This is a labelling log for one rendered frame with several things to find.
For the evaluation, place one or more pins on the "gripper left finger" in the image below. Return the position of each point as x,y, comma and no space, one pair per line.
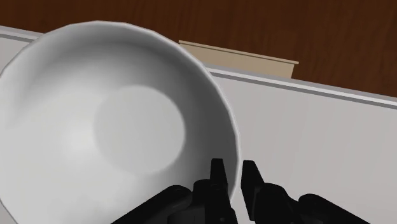
217,189

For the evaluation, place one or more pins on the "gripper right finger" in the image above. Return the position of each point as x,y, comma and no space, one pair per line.
263,198

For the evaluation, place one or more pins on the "white bowl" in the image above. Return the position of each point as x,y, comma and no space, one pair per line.
93,124

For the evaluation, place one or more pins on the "beige box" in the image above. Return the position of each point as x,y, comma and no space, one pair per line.
242,60

